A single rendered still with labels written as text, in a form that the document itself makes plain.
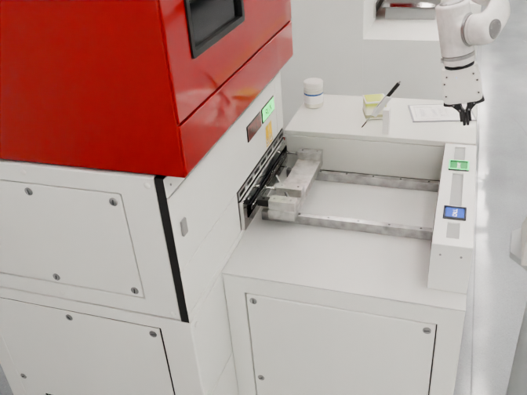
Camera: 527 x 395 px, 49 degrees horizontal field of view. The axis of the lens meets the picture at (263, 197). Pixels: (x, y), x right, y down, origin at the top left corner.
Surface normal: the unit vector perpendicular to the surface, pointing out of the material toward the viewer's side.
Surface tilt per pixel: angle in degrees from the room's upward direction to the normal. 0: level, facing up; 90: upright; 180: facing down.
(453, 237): 0
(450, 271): 90
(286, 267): 0
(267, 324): 90
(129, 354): 90
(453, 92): 88
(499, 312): 0
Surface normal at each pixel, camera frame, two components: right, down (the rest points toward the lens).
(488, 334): -0.07, -0.85
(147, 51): -0.31, 0.51
